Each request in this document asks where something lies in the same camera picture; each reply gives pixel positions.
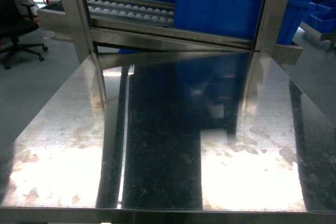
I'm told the large blue crate right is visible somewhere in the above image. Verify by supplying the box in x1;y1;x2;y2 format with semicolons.
174;0;313;45

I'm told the stainless steel flow rack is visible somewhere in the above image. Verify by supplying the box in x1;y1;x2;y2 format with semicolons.
37;0;302;65

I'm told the black office chair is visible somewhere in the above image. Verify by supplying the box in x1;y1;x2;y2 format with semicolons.
1;0;48;70

